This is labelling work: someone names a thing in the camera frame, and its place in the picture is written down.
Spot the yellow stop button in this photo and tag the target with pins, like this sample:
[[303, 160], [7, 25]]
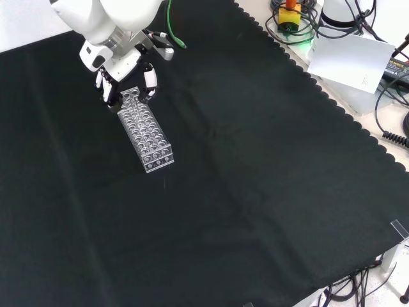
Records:
[[289, 19]]

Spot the black bench cloth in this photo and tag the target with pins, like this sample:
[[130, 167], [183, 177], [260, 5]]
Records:
[[223, 179]]

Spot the pale board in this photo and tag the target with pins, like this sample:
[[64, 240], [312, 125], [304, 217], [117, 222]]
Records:
[[358, 99]]

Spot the clear plastic test tube rack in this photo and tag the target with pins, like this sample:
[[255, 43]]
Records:
[[150, 140]]

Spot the clear cloth clamp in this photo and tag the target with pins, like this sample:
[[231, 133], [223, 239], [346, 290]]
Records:
[[247, 304], [401, 228]]

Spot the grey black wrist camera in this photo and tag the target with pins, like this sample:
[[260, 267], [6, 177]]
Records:
[[163, 48]]

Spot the black power adapter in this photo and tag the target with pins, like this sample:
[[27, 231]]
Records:
[[396, 70]]

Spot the grey metal post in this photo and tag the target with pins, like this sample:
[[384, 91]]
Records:
[[394, 256]]

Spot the white paper sheet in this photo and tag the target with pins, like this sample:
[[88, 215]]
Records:
[[351, 60]]

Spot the black and white five-finger robot hand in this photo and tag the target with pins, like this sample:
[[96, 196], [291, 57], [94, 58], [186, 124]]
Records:
[[123, 67]]

